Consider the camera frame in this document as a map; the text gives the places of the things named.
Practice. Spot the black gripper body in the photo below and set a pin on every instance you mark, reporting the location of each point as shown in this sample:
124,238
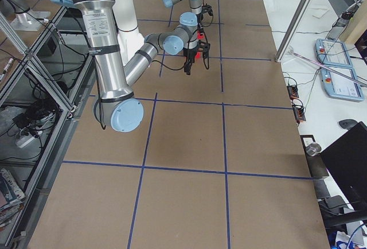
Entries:
190,53

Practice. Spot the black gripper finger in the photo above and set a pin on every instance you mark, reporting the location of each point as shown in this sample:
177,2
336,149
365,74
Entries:
193,59
187,66

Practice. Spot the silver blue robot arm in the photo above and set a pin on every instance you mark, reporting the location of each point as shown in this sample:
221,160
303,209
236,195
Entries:
116,106

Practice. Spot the orange black connector box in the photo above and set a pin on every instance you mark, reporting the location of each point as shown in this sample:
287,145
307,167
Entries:
293,91

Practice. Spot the teach pendant tablet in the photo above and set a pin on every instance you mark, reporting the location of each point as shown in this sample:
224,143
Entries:
332,53
339,87

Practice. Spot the long grabber stick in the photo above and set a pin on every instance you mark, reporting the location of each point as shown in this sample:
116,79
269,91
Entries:
336,69

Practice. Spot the metal cup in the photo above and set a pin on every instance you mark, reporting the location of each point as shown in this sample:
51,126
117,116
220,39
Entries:
313,149

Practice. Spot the black computer mouse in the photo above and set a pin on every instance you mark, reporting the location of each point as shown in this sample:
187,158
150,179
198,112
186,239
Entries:
347,124

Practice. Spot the black laptop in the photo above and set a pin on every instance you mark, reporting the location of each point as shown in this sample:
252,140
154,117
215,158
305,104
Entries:
345,159

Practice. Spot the white power strip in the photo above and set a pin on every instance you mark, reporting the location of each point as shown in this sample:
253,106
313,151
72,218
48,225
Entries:
24,140

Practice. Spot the stack of magazines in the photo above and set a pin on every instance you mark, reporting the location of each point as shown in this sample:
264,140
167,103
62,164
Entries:
12,197

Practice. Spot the aluminium frame post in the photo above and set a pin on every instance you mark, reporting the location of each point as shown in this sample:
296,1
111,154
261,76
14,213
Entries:
292,28

